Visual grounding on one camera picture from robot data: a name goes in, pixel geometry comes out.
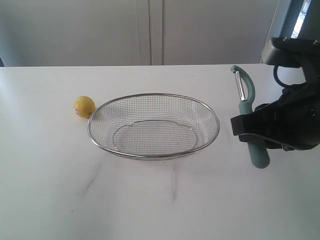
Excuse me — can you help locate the teal handled vegetable peeler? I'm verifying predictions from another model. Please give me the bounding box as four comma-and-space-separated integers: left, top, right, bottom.
231, 65, 270, 169

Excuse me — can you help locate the yellow lemon with sticker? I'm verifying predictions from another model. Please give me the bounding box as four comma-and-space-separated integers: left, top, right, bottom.
73, 96, 96, 118

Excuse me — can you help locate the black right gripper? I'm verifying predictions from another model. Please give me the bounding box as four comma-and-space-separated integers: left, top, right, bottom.
230, 84, 320, 152

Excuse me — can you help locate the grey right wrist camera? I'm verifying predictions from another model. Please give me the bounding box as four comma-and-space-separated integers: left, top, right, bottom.
261, 37, 320, 68

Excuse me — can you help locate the black right camera cable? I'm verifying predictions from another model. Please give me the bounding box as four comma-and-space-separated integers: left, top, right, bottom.
272, 64, 307, 88

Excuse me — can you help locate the metal wire mesh basket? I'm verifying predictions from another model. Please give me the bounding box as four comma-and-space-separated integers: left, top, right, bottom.
87, 93, 220, 161

